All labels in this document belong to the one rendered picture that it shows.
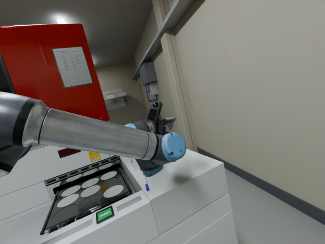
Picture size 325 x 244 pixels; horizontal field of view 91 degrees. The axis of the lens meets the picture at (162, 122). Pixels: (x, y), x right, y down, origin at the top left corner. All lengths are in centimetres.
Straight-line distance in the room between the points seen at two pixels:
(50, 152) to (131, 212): 71
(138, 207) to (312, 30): 149
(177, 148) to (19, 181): 100
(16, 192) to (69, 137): 93
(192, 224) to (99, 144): 53
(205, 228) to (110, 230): 39
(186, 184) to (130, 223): 24
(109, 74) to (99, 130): 816
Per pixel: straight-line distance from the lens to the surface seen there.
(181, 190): 66
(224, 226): 89
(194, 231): 79
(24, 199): 128
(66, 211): 93
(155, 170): 54
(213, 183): 75
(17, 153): 51
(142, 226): 66
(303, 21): 160
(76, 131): 37
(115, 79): 848
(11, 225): 135
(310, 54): 156
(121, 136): 38
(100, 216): 65
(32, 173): 122
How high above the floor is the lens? 131
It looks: 9 degrees down
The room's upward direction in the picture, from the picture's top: 13 degrees counter-clockwise
